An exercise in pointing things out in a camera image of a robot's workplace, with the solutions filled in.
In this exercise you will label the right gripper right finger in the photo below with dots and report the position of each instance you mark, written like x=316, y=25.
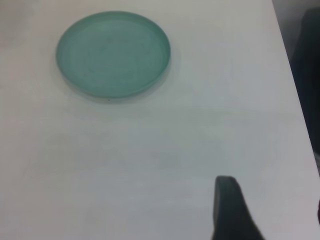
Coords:
x=319, y=211

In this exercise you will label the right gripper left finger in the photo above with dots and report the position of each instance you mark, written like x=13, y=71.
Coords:
x=228, y=215

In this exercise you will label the green round plate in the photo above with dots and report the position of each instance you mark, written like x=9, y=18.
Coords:
x=112, y=55

